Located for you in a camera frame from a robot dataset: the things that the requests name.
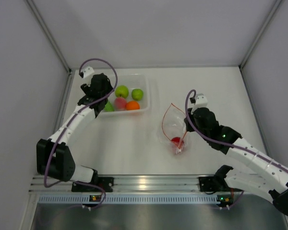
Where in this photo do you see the green fake apple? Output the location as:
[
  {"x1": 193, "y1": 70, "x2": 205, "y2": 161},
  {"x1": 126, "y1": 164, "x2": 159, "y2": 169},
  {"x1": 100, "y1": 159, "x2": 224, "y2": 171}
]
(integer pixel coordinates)
[{"x1": 115, "y1": 85, "x2": 129, "y2": 99}]

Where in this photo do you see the green fake cucumber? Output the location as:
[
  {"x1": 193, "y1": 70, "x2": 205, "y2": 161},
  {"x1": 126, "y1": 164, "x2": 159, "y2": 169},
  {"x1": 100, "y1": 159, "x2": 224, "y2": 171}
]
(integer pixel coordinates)
[{"x1": 104, "y1": 101, "x2": 115, "y2": 112}]

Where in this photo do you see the pink fake peach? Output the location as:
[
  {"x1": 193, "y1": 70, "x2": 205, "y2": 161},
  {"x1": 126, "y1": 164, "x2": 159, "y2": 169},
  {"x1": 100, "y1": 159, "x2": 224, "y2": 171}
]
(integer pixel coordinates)
[{"x1": 114, "y1": 97, "x2": 127, "y2": 111}]

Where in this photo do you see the clear zip top bag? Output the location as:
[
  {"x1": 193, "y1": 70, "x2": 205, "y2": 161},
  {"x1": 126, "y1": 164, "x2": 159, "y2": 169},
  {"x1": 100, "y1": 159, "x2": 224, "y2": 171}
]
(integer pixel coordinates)
[{"x1": 157, "y1": 103, "x2": 190, "y2": 155}]

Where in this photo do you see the orange fake orange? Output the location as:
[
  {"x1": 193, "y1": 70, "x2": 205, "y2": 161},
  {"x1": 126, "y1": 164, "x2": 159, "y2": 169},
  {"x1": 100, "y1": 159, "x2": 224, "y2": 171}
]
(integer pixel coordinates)
[{"x1": 125, "y1": 101, "x2": 140, "y2": 111}]

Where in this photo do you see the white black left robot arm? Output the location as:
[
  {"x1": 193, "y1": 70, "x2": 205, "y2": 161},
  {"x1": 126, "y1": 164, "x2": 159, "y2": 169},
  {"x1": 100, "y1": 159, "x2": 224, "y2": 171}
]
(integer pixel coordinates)
[{"x1": 36, "y1": 73, "x2": 113, "y2": 191}]

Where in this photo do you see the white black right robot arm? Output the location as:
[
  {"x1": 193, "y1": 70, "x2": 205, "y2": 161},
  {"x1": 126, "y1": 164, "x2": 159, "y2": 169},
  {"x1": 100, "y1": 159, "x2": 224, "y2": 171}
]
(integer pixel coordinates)
[{"x1": 184, "y1": 107, "x2": 288, "y2": 216}]

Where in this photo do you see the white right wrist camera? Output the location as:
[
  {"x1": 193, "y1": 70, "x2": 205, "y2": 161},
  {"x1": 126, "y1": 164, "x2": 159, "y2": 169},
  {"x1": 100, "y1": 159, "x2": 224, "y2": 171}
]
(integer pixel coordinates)
[{"x1": 190, "y1": 93, "x2": 208, "y2": 114}]

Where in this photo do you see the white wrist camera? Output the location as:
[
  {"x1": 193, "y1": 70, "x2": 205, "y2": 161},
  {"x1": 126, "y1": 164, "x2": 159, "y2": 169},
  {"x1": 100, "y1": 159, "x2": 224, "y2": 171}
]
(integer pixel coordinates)
[
  {"x1": 79, "y1": 66, "x2": 95, "y2": 79},
  {"x1": 190, "y1": 93, "x2": 208, "y2": 114}
]

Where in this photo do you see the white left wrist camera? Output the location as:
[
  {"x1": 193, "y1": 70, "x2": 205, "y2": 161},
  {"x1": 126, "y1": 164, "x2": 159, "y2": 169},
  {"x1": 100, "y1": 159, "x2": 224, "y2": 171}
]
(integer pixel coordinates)
[{"x1": 79, "y1": 66, "x2": 95, "y2": 79}]

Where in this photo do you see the aluminium mounting rail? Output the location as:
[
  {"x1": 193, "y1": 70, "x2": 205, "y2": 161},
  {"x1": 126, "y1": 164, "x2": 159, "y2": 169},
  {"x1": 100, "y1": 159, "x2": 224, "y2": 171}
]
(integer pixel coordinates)
[{"x1": 28, "y1": 174, "x2": 257, "y2": 194}]

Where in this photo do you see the grey slotted cable duct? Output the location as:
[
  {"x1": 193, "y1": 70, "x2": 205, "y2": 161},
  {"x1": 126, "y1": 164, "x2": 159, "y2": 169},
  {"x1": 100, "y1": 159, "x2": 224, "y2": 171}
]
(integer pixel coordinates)
[{"x1": 38, "y1": 194, "x2": 232, "y2": 205}]

